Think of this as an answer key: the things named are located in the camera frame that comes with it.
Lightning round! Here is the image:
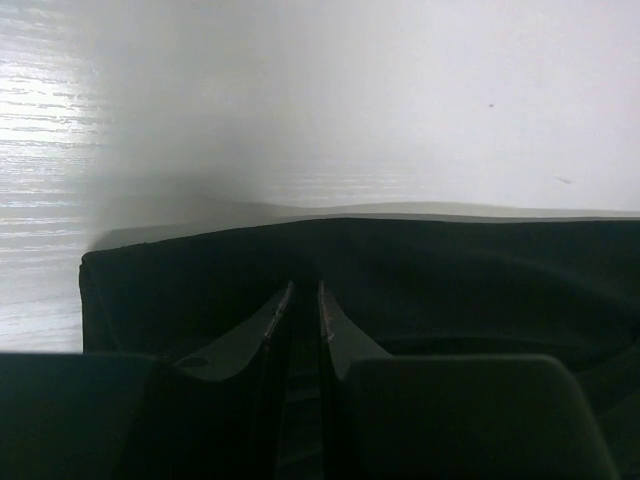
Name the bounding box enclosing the black t shirt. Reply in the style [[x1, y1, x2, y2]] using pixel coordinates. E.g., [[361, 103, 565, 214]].
[[79, 218, 639, 478]]

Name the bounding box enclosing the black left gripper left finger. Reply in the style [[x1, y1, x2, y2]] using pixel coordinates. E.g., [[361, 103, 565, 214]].
[[1, 285, 295, 479]]

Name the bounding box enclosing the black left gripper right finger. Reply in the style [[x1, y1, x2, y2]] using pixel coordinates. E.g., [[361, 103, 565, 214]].
[[317, 285, 619, 479]]

